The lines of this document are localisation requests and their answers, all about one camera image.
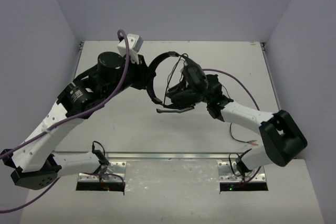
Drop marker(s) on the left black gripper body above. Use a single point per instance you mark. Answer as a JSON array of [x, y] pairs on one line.
[[143, 74]]

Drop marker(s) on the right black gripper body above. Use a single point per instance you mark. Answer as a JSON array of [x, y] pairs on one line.
[[207, 98]]

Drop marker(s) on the black headphones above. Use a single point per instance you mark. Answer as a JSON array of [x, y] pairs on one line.
[[167, 69]]

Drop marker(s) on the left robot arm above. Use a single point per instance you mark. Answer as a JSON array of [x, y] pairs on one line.
[[35, 163]]

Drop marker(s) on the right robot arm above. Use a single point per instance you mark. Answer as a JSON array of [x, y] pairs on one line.
[[281, 137]]

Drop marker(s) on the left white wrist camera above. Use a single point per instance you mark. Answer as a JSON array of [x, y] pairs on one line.
[[135, 43]]

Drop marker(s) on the right metal base bracket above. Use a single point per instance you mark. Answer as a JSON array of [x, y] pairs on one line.
[[229, 174]]

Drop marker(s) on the metal base bracket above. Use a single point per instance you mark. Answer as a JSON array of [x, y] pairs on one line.
[[115, 173], [229, 174]]

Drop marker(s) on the left metal base bracket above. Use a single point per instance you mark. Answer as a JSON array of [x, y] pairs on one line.
[[115, 173]]

